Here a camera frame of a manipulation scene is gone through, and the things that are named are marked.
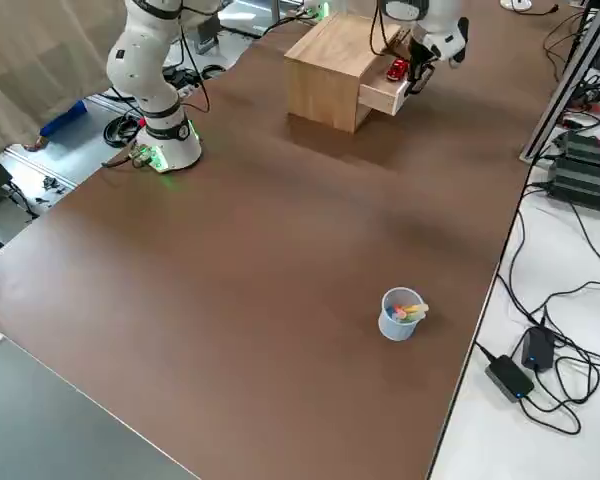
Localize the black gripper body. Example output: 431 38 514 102
408 29 439 69

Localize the red toy car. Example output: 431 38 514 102
385 57 410 83

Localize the light wooden cabinet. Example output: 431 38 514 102
283 12 404 134

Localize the power strip with plugs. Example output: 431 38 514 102
559 73 600 129

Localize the dark green power supply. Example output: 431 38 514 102
553 128 600 174
547 154 600 217

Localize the white power strip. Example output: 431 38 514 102
172 79 204 100

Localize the light blue pen cup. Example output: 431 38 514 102
377 286 426 343

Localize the green circuit board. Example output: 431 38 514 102
129 143 155 170

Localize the black power adapter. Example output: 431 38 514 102
521 326 557 373
484 354 536 403

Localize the blue cylindrical object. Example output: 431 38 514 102
39 98 89 140

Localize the beige curtain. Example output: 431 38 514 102
0 0 131 164

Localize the black cable on table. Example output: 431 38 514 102
543 8 592 84

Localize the aluminium frame post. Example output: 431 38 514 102
518 0 600 164

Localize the black lamp cable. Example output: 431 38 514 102
517 3 561 17

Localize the long black cable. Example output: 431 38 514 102
494 182 551 326
542 281 600 326
571 199 600 277

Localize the grey metal bracket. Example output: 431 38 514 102
194 19 220 55

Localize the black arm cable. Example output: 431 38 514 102
178 19 212 115

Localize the brown flat cable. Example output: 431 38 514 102
101 151 134 169

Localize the coiled black cable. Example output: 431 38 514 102
103 110 146 150

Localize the looped black cable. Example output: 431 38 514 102
518 344 600 436

